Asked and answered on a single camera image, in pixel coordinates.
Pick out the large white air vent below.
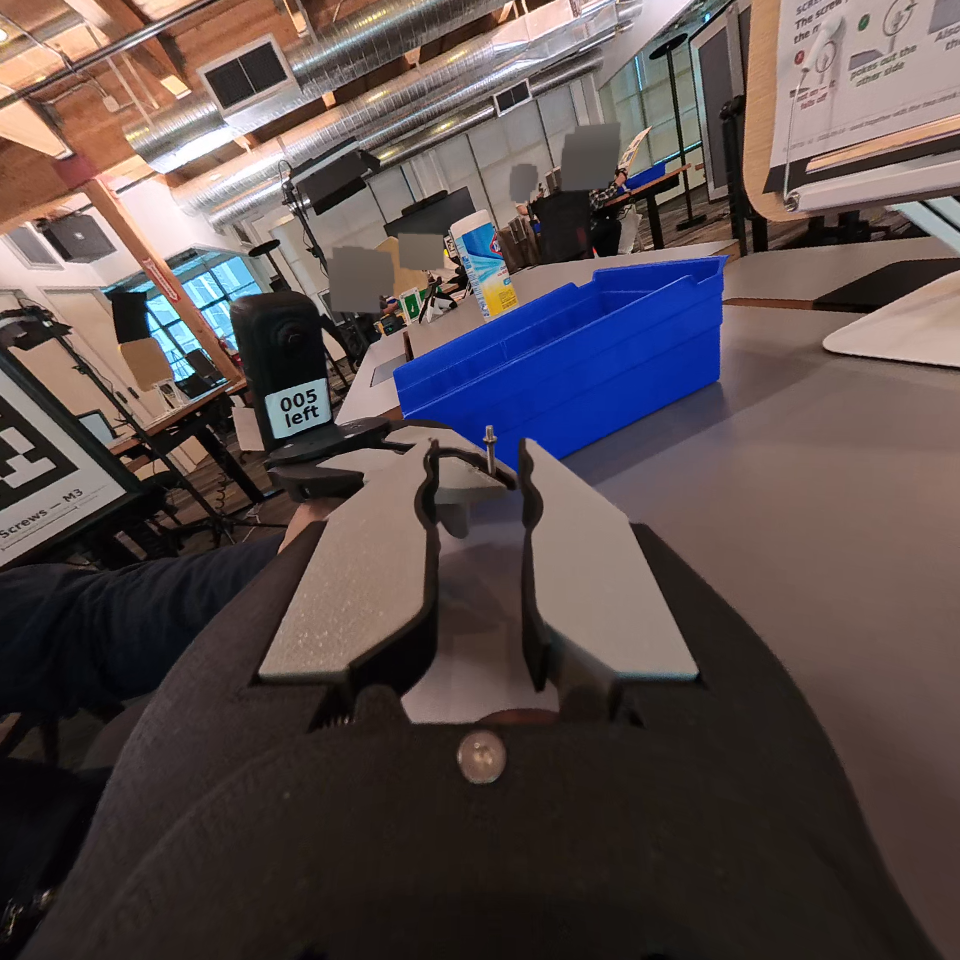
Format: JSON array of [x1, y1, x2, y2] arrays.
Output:
[[196, 33, 297, 114]]

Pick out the silver-framed dark panel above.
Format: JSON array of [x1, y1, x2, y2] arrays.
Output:
[[690, 0, 753, 204]]

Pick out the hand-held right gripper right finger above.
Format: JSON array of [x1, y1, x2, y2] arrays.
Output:
[[519, 437, 702, 693]]

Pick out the white document stand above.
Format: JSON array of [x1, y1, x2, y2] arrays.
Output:
[[780, 18, 960, 369]]

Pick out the person's left hand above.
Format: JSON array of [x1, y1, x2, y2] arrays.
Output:
[[279, 497, 333, 556]]

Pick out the black monitor screen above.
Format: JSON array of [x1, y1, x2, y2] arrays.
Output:
[[384, 186, 477, 240]]

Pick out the black studio light panel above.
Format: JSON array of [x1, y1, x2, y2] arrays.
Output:
[[288, 150, 382, 217]]

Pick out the brown-edged grey desk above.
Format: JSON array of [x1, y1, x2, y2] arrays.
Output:
[[333, 236, 960, 429]]

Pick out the disinfecting wipes canister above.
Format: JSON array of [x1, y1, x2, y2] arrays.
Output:
[[450, 211, 520, 322]]

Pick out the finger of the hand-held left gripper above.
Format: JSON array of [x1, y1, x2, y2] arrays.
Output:
[[366, 423, 520, 491], [315, 450, 511, 539]]

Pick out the blue plastic bin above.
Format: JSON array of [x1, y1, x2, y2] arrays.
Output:
[[393, 255, 730, 475]]

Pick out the black rectangular pad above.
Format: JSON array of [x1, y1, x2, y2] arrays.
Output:
[[812, 257, 960, 314]]

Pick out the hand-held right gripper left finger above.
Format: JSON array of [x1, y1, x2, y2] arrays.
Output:
[[256, 438, 442, 695]]

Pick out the printed instruction sheet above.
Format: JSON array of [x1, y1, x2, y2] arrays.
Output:
[[768, 0, 960, 162]]

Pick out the black ceiling speaker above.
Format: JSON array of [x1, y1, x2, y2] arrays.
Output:
[[41, 213, 117, 264]]

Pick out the silver ventilation duct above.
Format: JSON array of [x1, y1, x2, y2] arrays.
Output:
[[123, 0, 601, 175], [172, 63, 605, 230]]

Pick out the person's left forearm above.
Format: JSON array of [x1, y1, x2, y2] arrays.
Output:
[[0, 532, 286, 714]]

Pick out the black white marker poster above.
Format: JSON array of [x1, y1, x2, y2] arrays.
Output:
[[0, 348, 144, 567]]

